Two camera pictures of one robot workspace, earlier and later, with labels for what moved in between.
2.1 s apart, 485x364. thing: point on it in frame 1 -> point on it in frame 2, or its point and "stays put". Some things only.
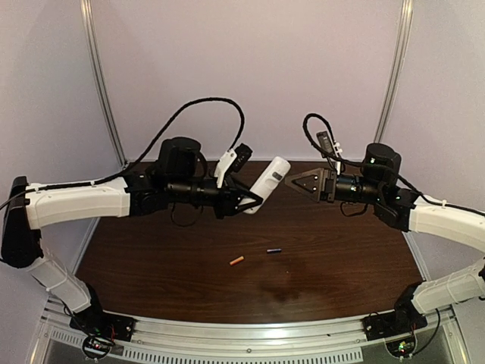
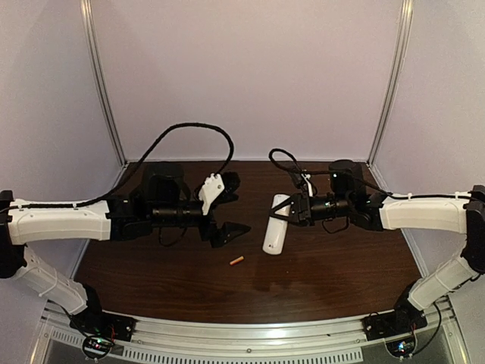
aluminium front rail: x=333 y=341 stays put
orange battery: x=237 y=260 stays put
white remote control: x=269 y=182 -> x=276 y=230
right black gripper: x=330 y=185 -> x=304 y=208
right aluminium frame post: x=405 y=32 stays put
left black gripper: x=221 y=202 -> x=207 y=218
